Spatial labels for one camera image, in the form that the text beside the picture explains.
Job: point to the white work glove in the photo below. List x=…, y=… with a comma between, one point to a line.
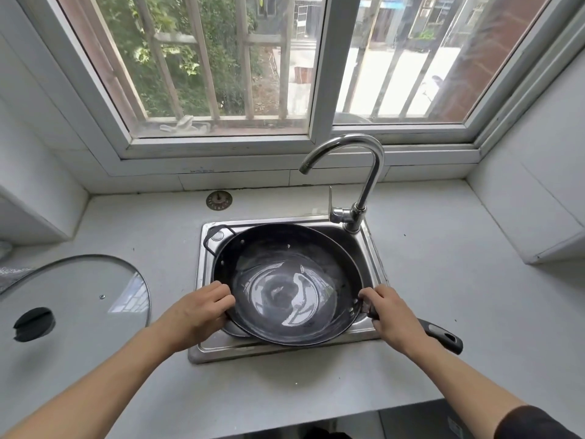
x=185, y=125

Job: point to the black wok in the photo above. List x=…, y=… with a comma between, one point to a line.
x=292, y=278

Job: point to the glass pot lid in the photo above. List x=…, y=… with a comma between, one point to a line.
x=91, y=288

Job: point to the black shirt sleeve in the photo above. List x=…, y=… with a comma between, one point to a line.
x=534, y=425

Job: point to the white framed window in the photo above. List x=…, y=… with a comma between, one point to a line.
x=324, y=63

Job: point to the person's right hand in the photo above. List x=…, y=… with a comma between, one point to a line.
x=395, y=322

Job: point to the chrome faucet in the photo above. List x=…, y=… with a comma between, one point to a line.
x=372, y=178

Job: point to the person's right forearm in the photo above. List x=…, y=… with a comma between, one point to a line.
x=461, y=384

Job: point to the person's left forearm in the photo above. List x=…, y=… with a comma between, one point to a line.
x=91, y=393

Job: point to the person's left hand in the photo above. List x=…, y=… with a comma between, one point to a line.
x=196, y=315

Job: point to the stainless steel sink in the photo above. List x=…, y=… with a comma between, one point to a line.
x=205, y=349

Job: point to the round metal sink strainer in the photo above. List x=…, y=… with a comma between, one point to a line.
x=219, y=200

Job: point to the window security bars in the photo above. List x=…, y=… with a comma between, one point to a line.
x=244, y=63

